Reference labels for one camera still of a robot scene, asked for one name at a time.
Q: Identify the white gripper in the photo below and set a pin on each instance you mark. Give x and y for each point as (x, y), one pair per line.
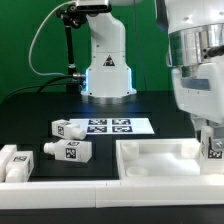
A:
(203, 96)

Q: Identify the white square table top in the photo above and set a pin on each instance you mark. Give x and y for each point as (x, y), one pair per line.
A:
(138, 158)

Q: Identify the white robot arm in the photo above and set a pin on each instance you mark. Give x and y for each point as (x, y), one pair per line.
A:
(196, 55)

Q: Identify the white sheet with markers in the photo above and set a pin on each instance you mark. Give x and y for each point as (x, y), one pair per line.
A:
(115, 125)

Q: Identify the white front barrier wall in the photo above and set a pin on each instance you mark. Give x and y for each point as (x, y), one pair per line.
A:
(127, 193)

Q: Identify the white barrier wall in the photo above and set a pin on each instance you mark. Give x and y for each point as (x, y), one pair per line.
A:
(5, 155)
(127, 193)

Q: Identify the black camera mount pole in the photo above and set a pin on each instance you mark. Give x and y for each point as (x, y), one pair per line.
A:
(72, 19)

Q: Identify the white left barrier wall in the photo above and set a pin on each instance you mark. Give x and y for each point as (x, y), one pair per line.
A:
(5, 155)

